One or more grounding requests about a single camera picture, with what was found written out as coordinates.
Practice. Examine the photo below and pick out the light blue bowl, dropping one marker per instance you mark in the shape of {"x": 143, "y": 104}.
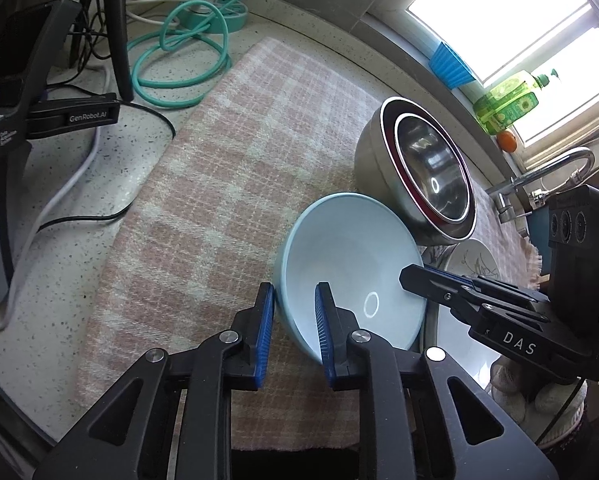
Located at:
{"x": 344, "y": 255}

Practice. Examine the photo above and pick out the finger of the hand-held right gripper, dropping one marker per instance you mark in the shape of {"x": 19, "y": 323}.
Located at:
{"x": 504, "y": 292}
{"x": 429, "y": 285}

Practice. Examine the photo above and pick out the idle grey black gripper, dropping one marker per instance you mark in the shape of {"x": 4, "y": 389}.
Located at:
{"x": 9, "y": 60}

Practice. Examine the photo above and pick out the white plate grey leaf print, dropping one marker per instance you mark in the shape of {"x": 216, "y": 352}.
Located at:
{"x": 459, "y": 350}

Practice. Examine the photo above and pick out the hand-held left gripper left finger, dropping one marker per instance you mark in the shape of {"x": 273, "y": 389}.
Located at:
{"x": 264, "y": 332}

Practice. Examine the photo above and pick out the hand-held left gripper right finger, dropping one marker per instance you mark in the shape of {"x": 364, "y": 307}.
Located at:
{"x": 324, "y": 332}

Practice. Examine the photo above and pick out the pink checked cloth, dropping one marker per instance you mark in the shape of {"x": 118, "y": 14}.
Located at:
{"x": 204, "y": 210}

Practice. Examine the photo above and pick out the stainless steel bowl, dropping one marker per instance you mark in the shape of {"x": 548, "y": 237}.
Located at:
{"x": 429, "y": 170}
{"x": 374, "y": 160}

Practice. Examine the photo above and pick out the orange fruit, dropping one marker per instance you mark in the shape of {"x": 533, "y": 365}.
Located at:
{"x": 507, "y": 141}

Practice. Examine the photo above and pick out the teal power strip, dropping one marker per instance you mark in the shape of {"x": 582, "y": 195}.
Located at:
{"x": 229, "y": 17}

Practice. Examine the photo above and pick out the black tripod stand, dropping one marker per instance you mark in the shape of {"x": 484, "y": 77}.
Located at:
{"x": 119, "y": 35}

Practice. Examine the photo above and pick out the person's right hand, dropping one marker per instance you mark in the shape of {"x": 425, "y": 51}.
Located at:
{"x": 509, "y": 395}

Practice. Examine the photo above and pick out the green dish soap bottle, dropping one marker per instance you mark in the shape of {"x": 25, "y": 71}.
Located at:
{"x": 504, "y": 100}

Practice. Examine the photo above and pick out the blue fluted container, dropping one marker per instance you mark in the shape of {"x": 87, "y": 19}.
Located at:
{"x": 449, "y": 65}

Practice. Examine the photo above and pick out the chrome faucet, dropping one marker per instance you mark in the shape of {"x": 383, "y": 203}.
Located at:
{"x": 554, "y": 167}

